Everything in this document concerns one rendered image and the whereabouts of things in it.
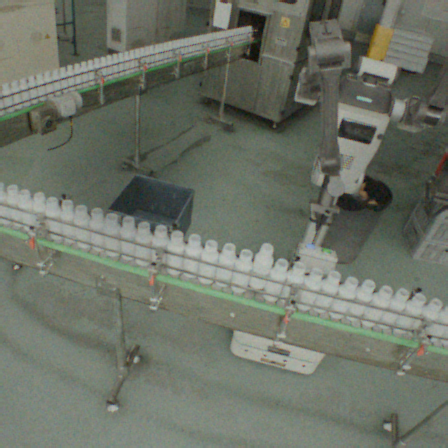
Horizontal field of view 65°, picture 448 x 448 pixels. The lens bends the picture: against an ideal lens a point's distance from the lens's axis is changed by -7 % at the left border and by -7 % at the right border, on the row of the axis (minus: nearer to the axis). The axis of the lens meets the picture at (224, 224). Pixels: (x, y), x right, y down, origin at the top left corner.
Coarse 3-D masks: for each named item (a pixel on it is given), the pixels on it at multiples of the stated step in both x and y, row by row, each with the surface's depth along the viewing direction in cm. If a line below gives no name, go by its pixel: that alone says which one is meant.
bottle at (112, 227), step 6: (108, 216) 124; (114, 216) 125; (108, 222) 123; (114, 222) 123; (108, 228) 124; (114, 228) 124; (114, 234) 125; (108, 240) 126; (114, 240) 126; (108, 246) 128; (114, 246) 128; (120, 246) 130; (108, 252) 130
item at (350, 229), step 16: (368, 176) 284; (368, 192) 289; (384, 192) 276; (352, 208) 258; (368, 208) 254; (384, 208) 258; (336, 224) 275; (352, 224) 266; (368, 224) 265; (336, 240) 281; (352, 240) 276; (336, 256) 290; (352, 256) 291
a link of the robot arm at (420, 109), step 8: (440, 72) 118; (440, 80) 117; (432, 88) 123; (440, 88) 118; (424, 96) 124; (432, 96) 122; (440, 96) 120; (416, 104) 130; (424, 104) 125; (432, 104) 123; (440, 104) 122; (416, 112) 128; (424, 112) 125; (416, 120) 129; (440, 120) 126
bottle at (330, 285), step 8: (336, 272) 118; (328, 280) 118; (336, 280) 116; (320, 288) 120; (328, 288) 118; (336, 288) 118; (320, 296) 121; (320, 304) 122; (328, 304) 122; (320, 312) 125
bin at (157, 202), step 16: (144, 176) 182; (128, 192) 179; (144, 192) 188; (160, 192) 186; (176, 192) 183; (192, 192) 178; (112, 208) 164; (128, 208) 184; (144, 208) 194; (160, 208) 192; (176, 208) 189; (160, 224) 157
